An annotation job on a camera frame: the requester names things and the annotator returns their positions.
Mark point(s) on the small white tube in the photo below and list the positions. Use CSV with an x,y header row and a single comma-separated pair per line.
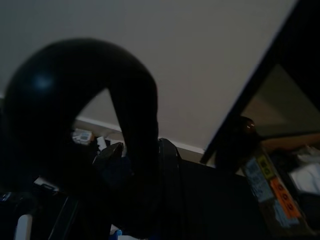
x,y
101,143

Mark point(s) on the small white labelled box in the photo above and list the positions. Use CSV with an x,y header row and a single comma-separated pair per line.
x,y
82,136

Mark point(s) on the black floor mat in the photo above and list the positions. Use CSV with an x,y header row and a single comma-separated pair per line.
x,y
220,200

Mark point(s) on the brown round door stop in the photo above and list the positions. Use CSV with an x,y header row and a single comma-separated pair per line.
x,y
247,126

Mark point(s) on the cardboard trash box with labels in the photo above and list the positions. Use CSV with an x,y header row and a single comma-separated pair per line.
x,y
275,190

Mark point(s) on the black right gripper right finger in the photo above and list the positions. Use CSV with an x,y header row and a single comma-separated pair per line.
x,y
171,187

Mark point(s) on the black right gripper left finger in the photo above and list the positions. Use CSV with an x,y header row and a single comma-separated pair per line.
x,y
62,70

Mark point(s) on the white crumpled trash paper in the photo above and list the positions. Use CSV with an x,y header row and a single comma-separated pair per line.
x,y
306,172

